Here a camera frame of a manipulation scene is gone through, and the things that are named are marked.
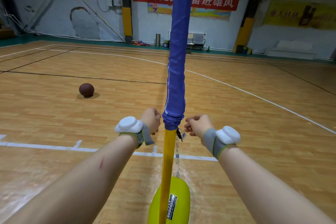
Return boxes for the person's right hand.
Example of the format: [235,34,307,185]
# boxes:
[184,114,215,146]

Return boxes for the person's left hand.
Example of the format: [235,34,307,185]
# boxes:
[140,107,161,135]

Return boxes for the person's left forearm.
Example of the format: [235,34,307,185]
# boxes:
[0,134,139,224]

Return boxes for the person's right forearm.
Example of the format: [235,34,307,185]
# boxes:
[217,145,336,224]

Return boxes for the yellow metal pole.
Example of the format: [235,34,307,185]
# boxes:
[158,126,177,224]

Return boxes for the blue fabric pole sleeve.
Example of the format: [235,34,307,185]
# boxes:
[162,0,196,131]

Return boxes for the brown basketball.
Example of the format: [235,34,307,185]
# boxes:
[79,83,95,98]

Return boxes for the metal bench seats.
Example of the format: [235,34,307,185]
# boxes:
[187,32,207,51]

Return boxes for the yellow plastic pole base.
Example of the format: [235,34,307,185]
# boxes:
[147,176,191,224]

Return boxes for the black label sticker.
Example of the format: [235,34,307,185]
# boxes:
[166,194,178,221]

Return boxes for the yellow pillar padding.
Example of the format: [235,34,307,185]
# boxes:
[233,17,255,53]
[121,7,133,37]

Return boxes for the diagonal metal brace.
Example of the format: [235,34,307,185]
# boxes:
[25,0,125,42]

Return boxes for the white wrist tracker grey strap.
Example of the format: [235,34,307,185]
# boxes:
[114,116,155,149]
[202,126,241,160]

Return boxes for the colourful painted wall poster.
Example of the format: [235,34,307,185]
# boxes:
[147,2,232,21]

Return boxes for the yellow wall poster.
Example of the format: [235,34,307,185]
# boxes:
[262,0,336,31]

